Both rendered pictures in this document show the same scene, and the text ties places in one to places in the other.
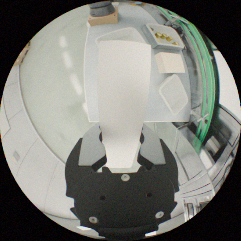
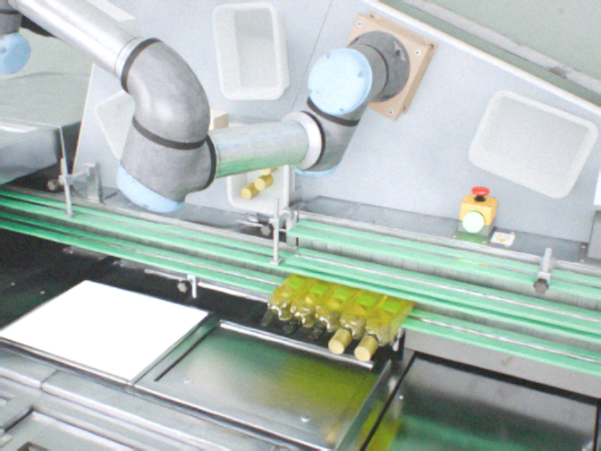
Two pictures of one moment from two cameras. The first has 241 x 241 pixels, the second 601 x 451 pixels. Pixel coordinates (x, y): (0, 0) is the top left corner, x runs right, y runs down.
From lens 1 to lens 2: 1.47 m
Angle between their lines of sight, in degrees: 32
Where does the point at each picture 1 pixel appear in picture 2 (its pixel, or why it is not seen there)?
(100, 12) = not seen: hidden behind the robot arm
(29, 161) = not seen: outside the picture
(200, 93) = (127, 208)
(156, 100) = not seen: hidden behind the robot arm
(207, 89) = (126, 225)
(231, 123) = (12, 312)
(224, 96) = (94, 294)
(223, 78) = (136, 303)
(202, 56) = (193, 240)
